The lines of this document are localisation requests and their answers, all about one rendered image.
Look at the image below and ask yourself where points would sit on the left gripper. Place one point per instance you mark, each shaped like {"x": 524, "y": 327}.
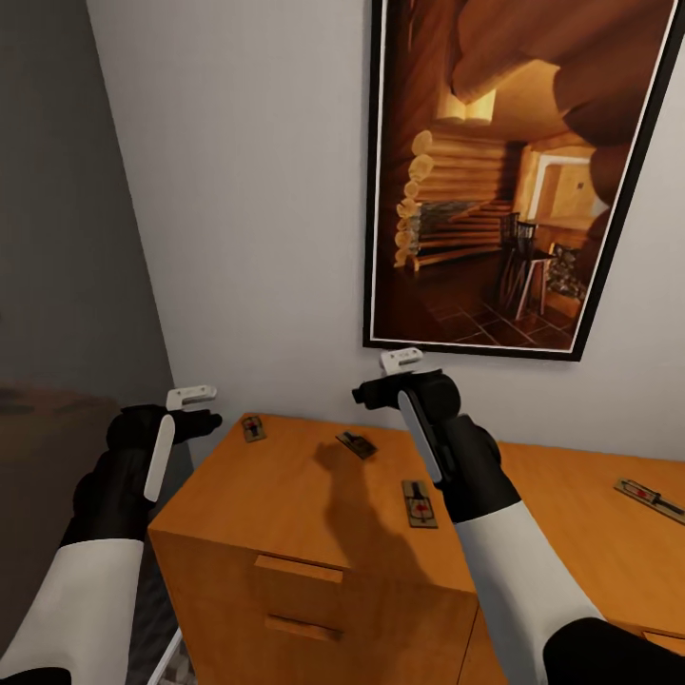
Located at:
{"x": 198, "y": 424}

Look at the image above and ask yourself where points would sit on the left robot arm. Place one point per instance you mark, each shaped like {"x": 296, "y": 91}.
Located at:
{"x": 78, "y": 628}

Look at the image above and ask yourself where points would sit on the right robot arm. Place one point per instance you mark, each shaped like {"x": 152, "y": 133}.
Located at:
{"x": 544, "y": 628}

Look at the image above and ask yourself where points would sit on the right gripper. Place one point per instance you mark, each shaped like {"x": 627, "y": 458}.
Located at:
{"x": 375, "y": 394}

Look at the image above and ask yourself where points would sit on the mousetrap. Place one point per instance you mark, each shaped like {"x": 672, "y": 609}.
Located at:
{"x": 419, "y": 504}
{"x": 653, "y": 500}
{"x": 253, "y": 428}
{"x": 357, "y": 445}

